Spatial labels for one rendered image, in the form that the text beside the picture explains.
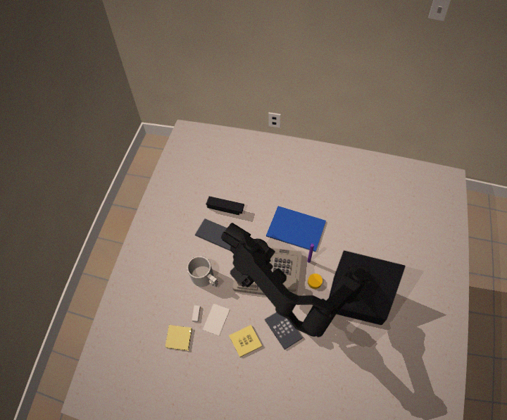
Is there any yellow short cylinder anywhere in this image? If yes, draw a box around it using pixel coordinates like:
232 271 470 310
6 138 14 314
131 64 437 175
308 273 323 289

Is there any grey mug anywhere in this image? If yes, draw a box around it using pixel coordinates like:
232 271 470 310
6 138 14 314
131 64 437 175
187 257 218 287

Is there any beige telephone handset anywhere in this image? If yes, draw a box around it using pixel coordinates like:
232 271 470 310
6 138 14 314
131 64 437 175
249 277 298 292

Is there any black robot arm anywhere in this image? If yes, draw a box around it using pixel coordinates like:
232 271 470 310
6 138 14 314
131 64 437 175
221 223 373 337

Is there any beige sheet of paper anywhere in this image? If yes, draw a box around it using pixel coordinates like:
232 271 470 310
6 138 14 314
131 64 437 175
203 304 230 335

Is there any blue flat rectangular slab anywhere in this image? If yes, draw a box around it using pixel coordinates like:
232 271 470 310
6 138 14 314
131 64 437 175
266 206 326 252

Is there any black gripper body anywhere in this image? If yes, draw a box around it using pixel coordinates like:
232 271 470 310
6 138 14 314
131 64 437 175
230 246 287 283

